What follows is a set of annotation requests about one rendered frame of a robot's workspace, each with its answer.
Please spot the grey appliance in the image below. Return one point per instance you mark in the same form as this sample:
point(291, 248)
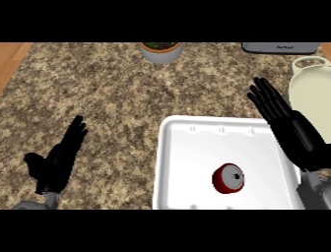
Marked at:
point(279, 48)

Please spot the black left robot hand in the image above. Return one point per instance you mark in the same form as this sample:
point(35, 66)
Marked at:
point(56, 160)

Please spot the grey plant pot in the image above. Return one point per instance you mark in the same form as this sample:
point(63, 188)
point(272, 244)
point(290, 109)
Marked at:
point(161, 51)

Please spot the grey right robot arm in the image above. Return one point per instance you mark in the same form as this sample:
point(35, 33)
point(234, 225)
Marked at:
point(324, 190)

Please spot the white rectangular tray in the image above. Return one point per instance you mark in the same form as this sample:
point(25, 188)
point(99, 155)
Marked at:
point(222, 164)

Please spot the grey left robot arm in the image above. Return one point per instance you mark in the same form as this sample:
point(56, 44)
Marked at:
point(41, 201)

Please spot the cream pot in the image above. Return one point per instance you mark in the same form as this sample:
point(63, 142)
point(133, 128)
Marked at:
point(321, 98)

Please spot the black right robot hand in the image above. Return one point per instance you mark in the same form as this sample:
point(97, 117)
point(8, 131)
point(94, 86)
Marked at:
point(299, 138)

